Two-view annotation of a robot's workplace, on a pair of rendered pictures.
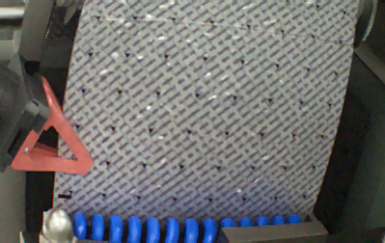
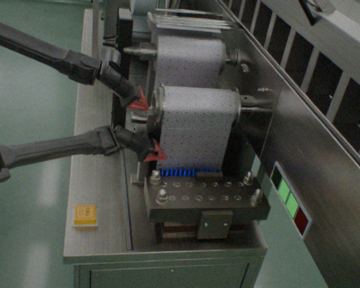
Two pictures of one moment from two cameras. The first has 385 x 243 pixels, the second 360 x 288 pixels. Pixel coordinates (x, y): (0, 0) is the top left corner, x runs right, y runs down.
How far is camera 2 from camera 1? 0.67 m
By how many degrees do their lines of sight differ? 10
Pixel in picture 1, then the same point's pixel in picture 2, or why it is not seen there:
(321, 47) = (220, 131)
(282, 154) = (210, 155)
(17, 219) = (146, 169)
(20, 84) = (147, 142)
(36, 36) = (151, 126)
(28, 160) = (149, 158)
